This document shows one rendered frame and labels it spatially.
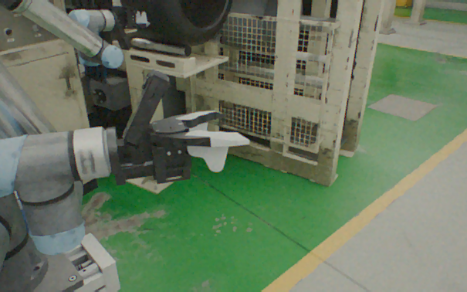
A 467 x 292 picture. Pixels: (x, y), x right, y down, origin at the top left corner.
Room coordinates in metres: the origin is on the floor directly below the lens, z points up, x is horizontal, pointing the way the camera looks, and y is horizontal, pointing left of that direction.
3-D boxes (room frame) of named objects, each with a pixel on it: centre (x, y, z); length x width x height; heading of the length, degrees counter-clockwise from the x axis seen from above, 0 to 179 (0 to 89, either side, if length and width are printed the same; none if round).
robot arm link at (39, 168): (0.46, 0.28, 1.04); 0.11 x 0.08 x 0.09; 106
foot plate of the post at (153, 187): (2.01, 0.50, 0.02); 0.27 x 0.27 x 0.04; 57
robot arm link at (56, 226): (0.48, 0.28, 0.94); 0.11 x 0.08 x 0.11; 17
